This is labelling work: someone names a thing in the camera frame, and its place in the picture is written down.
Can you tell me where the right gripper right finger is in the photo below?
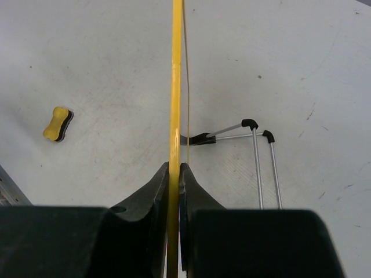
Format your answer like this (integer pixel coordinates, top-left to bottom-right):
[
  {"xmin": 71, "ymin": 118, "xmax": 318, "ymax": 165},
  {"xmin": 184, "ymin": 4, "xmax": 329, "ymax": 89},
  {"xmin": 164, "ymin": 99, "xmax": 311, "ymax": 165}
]
[{"xmin": 179, "ymin": 163, "xmax": 229, "ymax": 274}]

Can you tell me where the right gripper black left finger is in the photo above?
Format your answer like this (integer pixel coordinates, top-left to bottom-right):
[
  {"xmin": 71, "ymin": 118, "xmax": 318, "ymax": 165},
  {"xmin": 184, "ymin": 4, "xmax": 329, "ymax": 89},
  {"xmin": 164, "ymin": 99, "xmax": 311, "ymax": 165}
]
[{"xmin": 110, "ymin": 162, "xmax": 169, "ymax": 277}]

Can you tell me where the yellow whiteboard eraser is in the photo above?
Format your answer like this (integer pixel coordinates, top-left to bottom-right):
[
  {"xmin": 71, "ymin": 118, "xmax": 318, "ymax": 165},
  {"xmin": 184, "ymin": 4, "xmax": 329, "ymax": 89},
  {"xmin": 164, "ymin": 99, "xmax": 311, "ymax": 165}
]
[{"xmin": 43, "ymin": 107, "xmax": 74, "ymax": 142}]

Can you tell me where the yellow-framed small whiteboard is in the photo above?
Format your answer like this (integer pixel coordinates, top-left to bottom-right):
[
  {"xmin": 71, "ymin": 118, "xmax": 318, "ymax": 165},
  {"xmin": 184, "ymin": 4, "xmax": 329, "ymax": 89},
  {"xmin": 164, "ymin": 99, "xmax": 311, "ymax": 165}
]
[{"xmin": 166, "ymin": 1, "xmax": 190, "ymax": 277}]

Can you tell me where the aluminium rail frame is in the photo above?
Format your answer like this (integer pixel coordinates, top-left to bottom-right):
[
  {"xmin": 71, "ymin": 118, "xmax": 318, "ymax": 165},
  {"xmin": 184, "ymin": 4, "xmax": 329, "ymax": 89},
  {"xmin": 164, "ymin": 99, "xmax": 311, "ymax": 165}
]
[{"xmin": 0, "ymin": 166, "xmax": 32, "ymax": 206}]

